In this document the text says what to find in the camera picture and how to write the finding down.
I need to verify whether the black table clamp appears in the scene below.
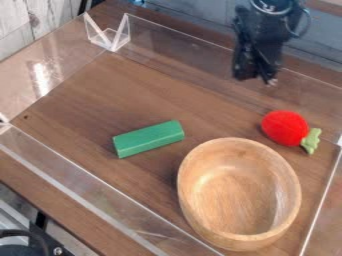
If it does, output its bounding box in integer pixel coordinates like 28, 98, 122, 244
0, 221, 76, 256

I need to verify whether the red plush strawberry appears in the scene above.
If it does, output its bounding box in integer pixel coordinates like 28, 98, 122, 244
260, 110, 322, 154

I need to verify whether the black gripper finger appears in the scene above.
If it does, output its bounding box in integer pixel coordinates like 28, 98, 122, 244
256, 50, 282, 86
232, 50, 258, 81

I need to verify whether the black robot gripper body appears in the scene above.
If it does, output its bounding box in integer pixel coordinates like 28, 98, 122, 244
232, 0, 311, 60

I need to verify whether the clear acrylic corner bracket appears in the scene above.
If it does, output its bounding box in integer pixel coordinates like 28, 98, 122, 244
83, 13, 131, 52

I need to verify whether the wooden bowl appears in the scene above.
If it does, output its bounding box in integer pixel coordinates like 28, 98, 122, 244
176, 137, 302, 251

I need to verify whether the green rectangular block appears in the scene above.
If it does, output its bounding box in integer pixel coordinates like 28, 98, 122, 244
112, 120, 184, 158

